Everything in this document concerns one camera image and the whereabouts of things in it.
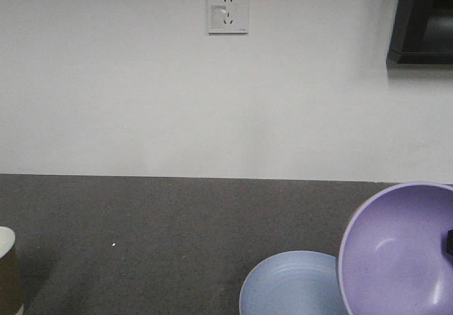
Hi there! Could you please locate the light blue plastic plate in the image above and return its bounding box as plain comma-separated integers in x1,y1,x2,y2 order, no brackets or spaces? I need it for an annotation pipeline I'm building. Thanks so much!
239,251,347,314

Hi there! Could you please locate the white wall power socket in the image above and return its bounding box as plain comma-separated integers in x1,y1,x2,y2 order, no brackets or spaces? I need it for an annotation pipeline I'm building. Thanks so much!
206,0,250,35

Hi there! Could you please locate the purple plastic bowl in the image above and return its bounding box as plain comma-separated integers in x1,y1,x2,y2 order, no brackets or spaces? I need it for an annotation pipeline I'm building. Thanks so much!
337,183,452,314

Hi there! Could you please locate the brown paper cup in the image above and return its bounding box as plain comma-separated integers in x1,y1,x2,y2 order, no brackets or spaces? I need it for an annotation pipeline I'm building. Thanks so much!
1,227,24,315

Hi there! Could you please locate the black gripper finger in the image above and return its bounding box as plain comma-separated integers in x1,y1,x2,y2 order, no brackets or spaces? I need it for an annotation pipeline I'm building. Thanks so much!
445,229,453,253

